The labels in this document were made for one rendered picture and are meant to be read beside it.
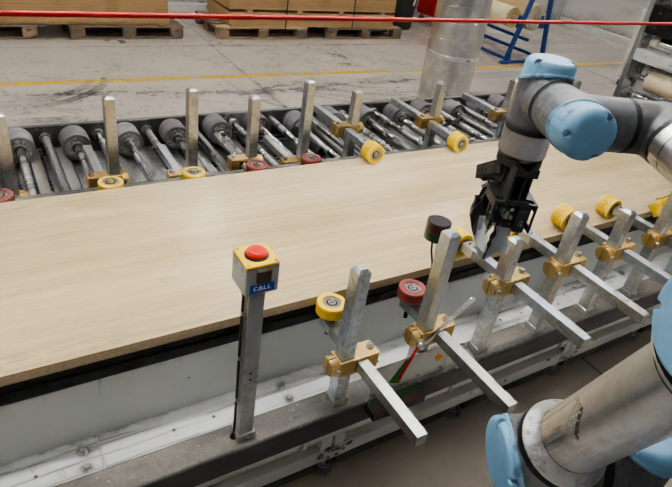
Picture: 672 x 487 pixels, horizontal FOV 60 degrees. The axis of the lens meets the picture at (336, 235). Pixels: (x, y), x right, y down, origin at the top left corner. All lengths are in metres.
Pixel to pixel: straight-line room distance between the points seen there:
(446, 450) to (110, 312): 1.48
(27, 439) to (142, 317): 0.37
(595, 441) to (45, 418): 1.17
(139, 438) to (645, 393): 1.22
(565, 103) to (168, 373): 1.11
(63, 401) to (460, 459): 1.53
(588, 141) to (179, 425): 1.19
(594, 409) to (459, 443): 1.82
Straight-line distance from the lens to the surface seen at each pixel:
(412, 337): 1.55
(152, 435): 1.58
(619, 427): 0.70
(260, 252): 1.10
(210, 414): 1.61
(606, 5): 12.07
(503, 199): 0.96
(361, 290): 1.30
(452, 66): 5.47
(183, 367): 1.53
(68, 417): 1.54
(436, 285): 1.46
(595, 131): 0.82
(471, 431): 2.57
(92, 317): 1.48
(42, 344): 1.44
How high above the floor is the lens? 1.86
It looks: 32 degrees down
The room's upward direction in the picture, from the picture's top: 9 degrees clockwise
